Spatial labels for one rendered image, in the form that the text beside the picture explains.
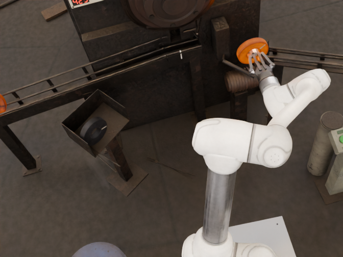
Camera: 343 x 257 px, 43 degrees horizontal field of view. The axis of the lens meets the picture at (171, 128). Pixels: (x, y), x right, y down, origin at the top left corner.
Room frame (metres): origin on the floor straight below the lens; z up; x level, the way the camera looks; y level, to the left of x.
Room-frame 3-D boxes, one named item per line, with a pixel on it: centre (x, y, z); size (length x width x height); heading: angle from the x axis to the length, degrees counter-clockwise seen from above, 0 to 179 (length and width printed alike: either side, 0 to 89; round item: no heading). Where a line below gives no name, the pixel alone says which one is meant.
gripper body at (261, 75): (1.25, -0.48, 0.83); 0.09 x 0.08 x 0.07; 3
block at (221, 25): (1.67, -0.37, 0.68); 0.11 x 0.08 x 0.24; 3
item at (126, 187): (1.33, 0.37, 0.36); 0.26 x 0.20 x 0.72; 128
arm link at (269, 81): (1.17, -0.48, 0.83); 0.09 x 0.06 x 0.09; 93
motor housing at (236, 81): (1.53, -0.47, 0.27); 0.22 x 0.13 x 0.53; 93
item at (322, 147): (1.10, -0.81, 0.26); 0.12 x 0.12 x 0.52
